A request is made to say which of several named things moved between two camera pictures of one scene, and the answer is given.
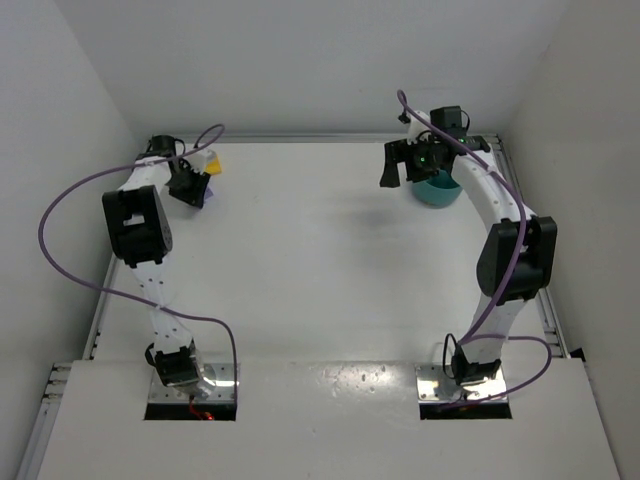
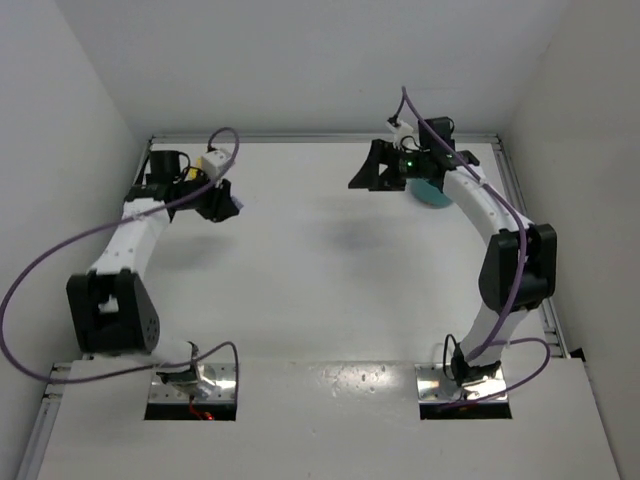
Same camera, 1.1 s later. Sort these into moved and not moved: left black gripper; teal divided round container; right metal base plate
Moved: left black gripper
Not moved: teal divided round container; right metal base plate
